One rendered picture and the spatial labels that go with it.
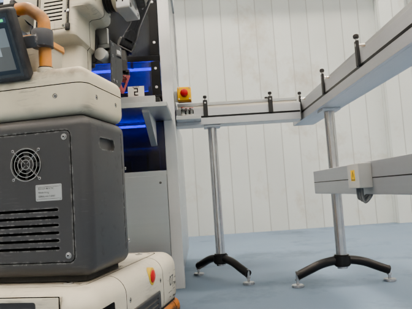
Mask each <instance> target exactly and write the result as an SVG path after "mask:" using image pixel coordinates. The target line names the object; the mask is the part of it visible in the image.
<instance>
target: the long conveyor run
mask: <svg viewBox="0 0 412 309"><path fill-rule="evenodd" d="M358 38H359V35H358V34H354V35H353V39H355V42H354V49H355V52H354V53H353V54H352V55H351V56H350V57H349V58H348V59H347V60H346V61H344V62H343V63H342V64H341V65H340V66H339V67H337V68H336V69H335V70H334V71H333V72H332V73H331V74H330V75H329V76H324V74H323V72H324V69H320V70H319V72H320V73H321V83H320V84H319V85H318V86H317V87H316V88H315V89H314V90H313V91H311V92H310V93H309V94H308V95H307V96H306V97H303V98H301V92H300V91H299V92H298V93H297V94H298V95H299V102H300V106H301V114H302V118H301V119H300V120H299V121H298V122H293V126H304V125H314V124H316V123H317V122H319V121H321V120H322V119H324V114H323V113H318V110H320V109H322V108H329V107H341V108H342V107H344V106H346V105H348V104H349V103H351V102H352V101H354V100H356V99H358V98H359V97H361V96H363V95H364V94H366V93H368V92H369V91H371V90H373V89H374V88H376V87H377V86H380V85H381V84H383V83H384V82H386V81H388V80H390V79H391V78H393V77H395V76H396V75H398V74H399V73H401V72H403V71H405V70H406V69H408V68H409V67H411V66H412V1H410V2H409V3H408V4H407V5H406V6H405V7H404V8H403V9H402V10H401V11H400V12H398V13H397V14H396V15H395V16H394V17H393V18H391V19H390V20H389V21H388V22H387V23H386V24H385V25H384V26H383V27H382V28H381V29H380V30H379V31H377V32H376V33H375V34H374V35H373V36H372V37H371V38H369V40H368V41H366V42H365V43H364V44H359V40H358ZM359 47H360V48H359ZM301 99H302V100H301Z"/></svg>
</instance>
